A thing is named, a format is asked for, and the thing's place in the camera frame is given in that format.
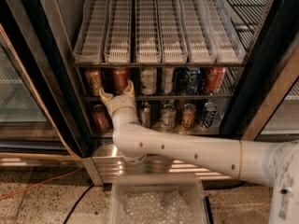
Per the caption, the black cable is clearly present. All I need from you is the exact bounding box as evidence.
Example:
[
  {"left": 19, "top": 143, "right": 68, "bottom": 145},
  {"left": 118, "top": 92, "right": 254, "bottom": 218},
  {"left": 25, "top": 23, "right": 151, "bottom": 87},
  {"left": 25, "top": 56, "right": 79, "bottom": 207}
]
[
  {"left": 62, "top": 184, "right": 95, "bottom": 224},
  {"left": 204, "top": 180, "right": 250, "bottom": 191}
]

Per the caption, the left glass fridge door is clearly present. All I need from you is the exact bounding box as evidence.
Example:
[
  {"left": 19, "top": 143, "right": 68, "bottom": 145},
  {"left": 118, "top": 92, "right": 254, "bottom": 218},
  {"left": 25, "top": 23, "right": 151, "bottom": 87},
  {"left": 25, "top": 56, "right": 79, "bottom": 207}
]
[{"left": 0, "top": 25, "right": 81, "bottom": 166}]

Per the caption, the orange cable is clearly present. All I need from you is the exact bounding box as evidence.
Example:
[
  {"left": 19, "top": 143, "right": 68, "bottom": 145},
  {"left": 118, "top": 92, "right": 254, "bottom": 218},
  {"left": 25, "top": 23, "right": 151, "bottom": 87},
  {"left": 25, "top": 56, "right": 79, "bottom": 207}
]
[{"left": 0, "top": 166, "right": 83, "bottom": 203}]

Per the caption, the blue can shelf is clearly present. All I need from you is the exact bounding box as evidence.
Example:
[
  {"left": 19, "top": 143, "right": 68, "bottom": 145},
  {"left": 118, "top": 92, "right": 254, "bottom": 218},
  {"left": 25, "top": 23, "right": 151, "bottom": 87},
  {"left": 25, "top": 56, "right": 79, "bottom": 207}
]
[
  {"left": 199, "top": 102, "right": 217, "bottom": 129},
  {"left": 182, "top": 67, "right": 200, "bottom": 95}
]

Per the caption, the right glass fridge door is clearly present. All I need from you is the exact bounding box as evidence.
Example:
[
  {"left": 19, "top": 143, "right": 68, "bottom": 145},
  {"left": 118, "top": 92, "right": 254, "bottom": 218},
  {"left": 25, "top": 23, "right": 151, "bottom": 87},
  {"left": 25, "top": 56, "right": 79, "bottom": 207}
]
[{"left": 242, "top": 45, "right": 299, "bottom": 141}]

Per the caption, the stainless steel fridge base grille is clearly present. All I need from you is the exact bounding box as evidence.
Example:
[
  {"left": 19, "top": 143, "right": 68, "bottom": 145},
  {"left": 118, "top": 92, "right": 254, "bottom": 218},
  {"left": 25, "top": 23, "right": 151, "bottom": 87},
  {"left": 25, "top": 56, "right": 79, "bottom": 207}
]
[{"left": 82, "top": 142, "right": 231, "bottom": 184}]

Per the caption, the orange can bottom shelf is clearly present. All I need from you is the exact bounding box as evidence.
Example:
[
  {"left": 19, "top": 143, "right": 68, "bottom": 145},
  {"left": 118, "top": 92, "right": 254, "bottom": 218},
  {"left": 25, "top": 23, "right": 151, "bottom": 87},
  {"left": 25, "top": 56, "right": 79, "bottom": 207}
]
[{"left": 181, "top": 104, "right": 196, "bottom": 130}]

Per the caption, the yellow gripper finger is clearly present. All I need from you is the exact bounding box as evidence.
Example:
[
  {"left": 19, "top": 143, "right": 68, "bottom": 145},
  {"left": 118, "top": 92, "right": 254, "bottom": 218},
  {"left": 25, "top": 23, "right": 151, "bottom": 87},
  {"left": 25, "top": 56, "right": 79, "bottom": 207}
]
[
  {"left": 99, "top": 87, "right": 114, "bottom": 105},
  {"left": 122, "top": 79, "right": 135, "bottom": 98}
]

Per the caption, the white can middle shelf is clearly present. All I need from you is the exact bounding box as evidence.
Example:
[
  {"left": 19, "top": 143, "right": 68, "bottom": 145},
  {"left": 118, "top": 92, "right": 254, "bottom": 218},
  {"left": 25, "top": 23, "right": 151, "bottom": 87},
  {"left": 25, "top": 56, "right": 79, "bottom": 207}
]
[{"left": 140, "top": 68, "right": 157, "bottom": 95}]

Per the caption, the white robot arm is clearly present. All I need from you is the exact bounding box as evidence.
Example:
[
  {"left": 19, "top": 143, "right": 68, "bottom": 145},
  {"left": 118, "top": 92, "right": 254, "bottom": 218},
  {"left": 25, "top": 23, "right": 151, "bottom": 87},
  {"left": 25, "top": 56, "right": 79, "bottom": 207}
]
[{"left": 99, "top": 82, "right": 299, "bottom": 224}]

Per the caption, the red-brown can bottom shelf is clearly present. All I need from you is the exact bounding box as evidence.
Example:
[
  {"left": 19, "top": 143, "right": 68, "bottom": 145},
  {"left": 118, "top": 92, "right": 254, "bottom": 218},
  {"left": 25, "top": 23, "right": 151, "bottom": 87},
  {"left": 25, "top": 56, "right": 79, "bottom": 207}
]
[{"left": 93, "top": 105, "right": 110, "bottom": 132}]

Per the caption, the middle wire shelf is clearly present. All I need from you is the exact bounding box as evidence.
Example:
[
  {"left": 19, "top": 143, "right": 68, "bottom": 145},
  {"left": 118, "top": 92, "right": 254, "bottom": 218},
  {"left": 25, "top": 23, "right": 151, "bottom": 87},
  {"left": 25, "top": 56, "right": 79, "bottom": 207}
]
[{"left": 83, "top": 65, "right": 238, "bottom": 101}]

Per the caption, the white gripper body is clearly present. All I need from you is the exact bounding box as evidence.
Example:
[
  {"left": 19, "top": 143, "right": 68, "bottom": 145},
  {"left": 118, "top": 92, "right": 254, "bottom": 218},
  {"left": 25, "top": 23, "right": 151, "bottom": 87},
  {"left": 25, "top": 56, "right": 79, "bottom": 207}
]
[{"left": 107, "top": 95, "right": 136, "bottom": 116}]

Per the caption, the wire shelf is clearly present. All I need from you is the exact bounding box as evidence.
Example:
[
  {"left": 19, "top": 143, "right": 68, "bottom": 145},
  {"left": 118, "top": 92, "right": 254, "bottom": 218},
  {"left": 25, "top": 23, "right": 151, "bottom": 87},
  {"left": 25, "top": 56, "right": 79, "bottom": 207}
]
[
  {"left": 83, "top": 65, "right": 238, "bottom": 101},
  {"left": 75, "top": 0, "right": 268, "bottom": 67}
]

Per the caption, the brown patterned can middle shelf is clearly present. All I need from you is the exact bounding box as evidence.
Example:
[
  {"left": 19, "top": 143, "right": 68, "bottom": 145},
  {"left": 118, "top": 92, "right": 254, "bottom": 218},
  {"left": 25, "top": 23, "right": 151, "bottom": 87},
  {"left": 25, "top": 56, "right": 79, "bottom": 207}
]
[{"left": 85, "top": 69, "right": 102, "bottom": 96}]

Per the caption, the black cable right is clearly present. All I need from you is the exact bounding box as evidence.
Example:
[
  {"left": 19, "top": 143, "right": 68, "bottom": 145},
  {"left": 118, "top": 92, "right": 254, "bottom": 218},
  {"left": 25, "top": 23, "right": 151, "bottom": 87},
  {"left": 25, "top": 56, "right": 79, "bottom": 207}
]
[{"left": 204, "top": 180, "right": 250, "bottom": 191}]

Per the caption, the silver slim can shelf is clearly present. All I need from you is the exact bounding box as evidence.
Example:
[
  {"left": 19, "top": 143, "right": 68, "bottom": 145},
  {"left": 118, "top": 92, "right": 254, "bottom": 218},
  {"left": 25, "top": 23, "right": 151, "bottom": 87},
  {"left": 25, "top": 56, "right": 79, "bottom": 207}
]
[
  {"left": 139, "top": 103, "right": 150, "bottom": 128},
  {"left": 162, "top": 67, "right": 175, "bottom": 94}
]

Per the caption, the silver slim can bottom shelf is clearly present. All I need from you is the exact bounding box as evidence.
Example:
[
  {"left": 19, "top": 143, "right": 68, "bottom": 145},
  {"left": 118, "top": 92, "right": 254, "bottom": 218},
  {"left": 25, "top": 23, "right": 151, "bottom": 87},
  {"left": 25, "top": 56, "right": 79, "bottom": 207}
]
[{"left": 139, "top": 103, "right": 150, "bottom": 128}]

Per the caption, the red can middle shelf right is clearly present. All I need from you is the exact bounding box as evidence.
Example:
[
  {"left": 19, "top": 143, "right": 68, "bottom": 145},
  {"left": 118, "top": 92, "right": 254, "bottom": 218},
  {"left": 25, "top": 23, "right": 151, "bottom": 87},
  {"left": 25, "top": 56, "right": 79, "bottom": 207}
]
[{"left": 204, "top": 67, "right": 226, "bottom": 93}]

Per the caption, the clear plastic bin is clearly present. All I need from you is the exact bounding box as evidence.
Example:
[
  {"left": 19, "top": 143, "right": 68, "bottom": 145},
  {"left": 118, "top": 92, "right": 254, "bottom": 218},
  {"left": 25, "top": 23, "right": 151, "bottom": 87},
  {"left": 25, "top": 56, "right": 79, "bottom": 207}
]
[{"left": 108, "top": 174, "right": 210, "bottom": 224}]

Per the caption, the clear can glide tray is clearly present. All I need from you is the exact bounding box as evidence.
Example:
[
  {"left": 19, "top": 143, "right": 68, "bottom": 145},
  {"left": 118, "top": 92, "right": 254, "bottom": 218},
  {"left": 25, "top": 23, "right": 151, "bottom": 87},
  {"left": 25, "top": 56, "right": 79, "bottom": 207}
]
[
  {"left": 73, "top": 0, "right": 109, "bottom": 63},
  {"left": 180, "top": 0, "right": 216, "bottom": 64},
  {"left": 104, "top": 0, "right": 133, "bottom": 64},
  {"left": 135, "top": 0, "right": 161, "bottom": 64},
  {"left": 157, "top": 0, "right": 188, "bottom": 64},
  {"left": 204, "top": 0, "right": 246, "bottom": 64}
]

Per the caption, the blue can middle shelf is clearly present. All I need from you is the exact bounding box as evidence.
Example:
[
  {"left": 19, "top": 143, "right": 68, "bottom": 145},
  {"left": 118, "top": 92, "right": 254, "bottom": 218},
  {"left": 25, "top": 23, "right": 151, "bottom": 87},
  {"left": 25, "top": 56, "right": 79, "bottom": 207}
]
[{"left": 182, "top": 67, "right": 200, "bottom": 95}]

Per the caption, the blue can bottom shelf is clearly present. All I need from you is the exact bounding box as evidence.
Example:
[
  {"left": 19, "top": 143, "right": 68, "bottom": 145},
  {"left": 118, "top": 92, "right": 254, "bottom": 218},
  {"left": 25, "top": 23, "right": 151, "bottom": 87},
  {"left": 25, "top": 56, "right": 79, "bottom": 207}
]
[{"left": 199, "top": 102, "right": 217, "bottom": 129}]

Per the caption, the silver slim can middle shelf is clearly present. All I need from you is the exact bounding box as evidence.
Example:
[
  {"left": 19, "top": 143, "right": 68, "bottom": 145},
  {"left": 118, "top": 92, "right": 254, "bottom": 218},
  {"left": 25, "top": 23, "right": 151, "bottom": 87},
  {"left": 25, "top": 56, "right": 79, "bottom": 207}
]
[{"left": 162, "top": 67, "right": 175, "bottom": 94}]

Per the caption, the red coke can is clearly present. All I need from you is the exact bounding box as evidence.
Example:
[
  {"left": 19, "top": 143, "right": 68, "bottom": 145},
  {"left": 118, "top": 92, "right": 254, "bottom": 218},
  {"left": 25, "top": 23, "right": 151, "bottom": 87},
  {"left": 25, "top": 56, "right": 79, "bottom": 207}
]
[{"left": 112, "top": 68, "right": 129, "bottom": 94}]

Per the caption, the black cable left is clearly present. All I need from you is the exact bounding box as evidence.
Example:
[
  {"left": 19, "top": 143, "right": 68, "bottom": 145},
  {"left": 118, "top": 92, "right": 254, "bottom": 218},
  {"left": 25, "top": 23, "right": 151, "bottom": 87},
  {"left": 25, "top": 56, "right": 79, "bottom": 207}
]
[{"left": 62, "top": 184, "right": 95, "bottom": 224}]

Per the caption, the glass fridge door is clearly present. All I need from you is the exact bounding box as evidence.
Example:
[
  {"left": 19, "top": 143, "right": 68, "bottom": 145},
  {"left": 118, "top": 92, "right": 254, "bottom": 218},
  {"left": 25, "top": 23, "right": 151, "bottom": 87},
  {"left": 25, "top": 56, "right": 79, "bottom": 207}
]
[
  {"left": 242, "top": 45, "right": 299, "bottom": 141},
  {"left": 0, "top": 25, "right": 81, "bottom": 166}
]

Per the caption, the top wire shelf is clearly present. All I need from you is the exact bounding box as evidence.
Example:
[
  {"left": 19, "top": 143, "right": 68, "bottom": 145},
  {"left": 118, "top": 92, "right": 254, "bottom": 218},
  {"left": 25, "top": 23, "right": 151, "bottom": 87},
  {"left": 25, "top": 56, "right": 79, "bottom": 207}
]
[{"left": 75, "top": 0, "right": 268, "bottom": 67}]

